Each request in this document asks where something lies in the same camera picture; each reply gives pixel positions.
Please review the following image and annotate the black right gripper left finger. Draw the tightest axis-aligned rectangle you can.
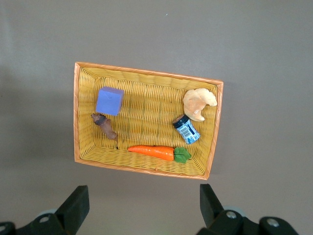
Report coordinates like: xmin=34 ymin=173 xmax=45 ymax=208
xmin=0 ymin=185 xmax=90 ymax=235

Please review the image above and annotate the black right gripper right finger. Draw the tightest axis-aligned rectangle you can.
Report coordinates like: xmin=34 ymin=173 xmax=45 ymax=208
xmin=200 ymin=183 xmax=300 ymax=235

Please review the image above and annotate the small blue jar black lid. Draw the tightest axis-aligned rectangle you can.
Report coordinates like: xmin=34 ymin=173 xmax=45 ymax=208
xmin=172 ymin=114 xmax=201 ymax=144

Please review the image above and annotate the orange toy carrot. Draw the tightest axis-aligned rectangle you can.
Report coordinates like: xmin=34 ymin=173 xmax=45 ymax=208
xmin=127 ymin=145 xmax=192 ymax=164

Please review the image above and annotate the brown toy root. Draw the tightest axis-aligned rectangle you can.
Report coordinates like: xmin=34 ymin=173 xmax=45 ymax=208
xmin=90 ymin=113 xmax=120 ymax=149

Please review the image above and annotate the toy croissant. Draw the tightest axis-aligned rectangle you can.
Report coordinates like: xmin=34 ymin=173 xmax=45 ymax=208
xmin=182 ymin=88 xmax=218 ymax=122

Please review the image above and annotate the purple foam cube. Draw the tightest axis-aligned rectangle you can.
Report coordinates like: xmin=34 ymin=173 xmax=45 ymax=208
xmin=95 ymin=86 xmax=125 ymax=116

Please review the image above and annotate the yellow wicker tray orange rim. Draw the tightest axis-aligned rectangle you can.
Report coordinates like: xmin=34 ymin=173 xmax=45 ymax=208
xmin=73 ymin=61 xmax=224 ymax=181

